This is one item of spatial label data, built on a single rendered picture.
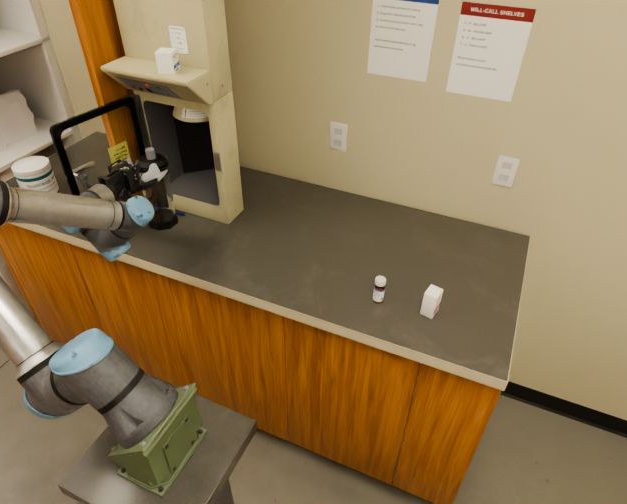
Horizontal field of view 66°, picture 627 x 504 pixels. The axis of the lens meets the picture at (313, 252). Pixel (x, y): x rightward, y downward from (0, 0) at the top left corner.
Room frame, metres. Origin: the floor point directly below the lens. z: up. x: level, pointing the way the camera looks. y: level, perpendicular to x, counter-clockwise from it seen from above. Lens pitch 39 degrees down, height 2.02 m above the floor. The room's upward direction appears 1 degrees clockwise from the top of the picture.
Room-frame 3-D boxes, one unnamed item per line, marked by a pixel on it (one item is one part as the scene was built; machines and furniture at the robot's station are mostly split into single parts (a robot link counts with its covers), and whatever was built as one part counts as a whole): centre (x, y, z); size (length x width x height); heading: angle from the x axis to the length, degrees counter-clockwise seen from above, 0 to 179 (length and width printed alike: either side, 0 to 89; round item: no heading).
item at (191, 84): (1.48, 0.49, 1.46); 0.32 x 0.12 x 0.10; 67
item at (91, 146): (1.45, 0.69, 1.19); 0.30 x 0.01 x 0.40; 146
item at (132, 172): (1.22, 0.57, 1.27); 0.12 x 0.08 x 0.09; 157
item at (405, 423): (1.52, 0.28, 0.45); 2.05 x 0.67 x 0.90; 67
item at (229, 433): (0.58, 0.34, 0.92); 0.32 x 0.32 x 0.04; 66
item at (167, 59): (1.46, 0.43, 1.54); 0.05 x 0.05 x 0.06; 84
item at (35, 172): (1.64, 1.08, 1.02); 0.13 x 0.13 x 0.15
